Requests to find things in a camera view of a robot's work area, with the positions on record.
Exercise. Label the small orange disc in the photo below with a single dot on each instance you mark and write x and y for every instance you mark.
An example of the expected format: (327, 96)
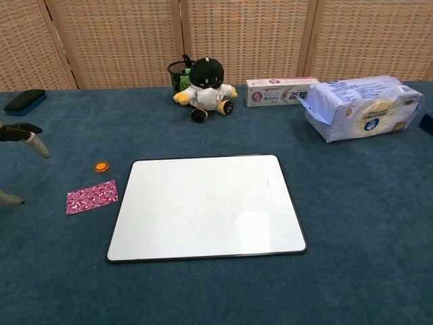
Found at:
(101, 167)

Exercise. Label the white board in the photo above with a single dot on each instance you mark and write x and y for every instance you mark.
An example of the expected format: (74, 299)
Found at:
(206, 207)

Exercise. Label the woven folding screen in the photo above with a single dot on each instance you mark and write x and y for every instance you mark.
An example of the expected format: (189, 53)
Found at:
(216, 40)

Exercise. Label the black board eraser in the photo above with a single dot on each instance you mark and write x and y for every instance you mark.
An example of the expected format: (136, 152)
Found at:
(25, 100)

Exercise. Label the pink patterned cloth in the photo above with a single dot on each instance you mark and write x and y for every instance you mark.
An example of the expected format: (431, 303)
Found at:
(92, 197)

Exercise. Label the white toothpaste box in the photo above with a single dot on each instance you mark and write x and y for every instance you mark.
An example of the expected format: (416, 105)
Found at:
(275, 93)

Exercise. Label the black penguin plush toy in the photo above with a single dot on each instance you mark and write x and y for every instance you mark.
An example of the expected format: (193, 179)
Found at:
(204, 89)

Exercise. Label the black mesh pen holder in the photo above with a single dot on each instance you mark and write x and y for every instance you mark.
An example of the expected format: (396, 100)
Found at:
(177, 76)

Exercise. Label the white tissue pack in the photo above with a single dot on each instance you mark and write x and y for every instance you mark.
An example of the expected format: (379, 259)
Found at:
(363, 108)

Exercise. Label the dark blue object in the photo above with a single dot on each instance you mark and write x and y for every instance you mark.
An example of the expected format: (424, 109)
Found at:
(427, 124)

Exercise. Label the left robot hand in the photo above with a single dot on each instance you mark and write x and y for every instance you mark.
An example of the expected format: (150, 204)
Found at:
(32, 139)

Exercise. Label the green item in holder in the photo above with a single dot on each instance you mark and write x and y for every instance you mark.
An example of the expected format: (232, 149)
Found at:
(185, 79)

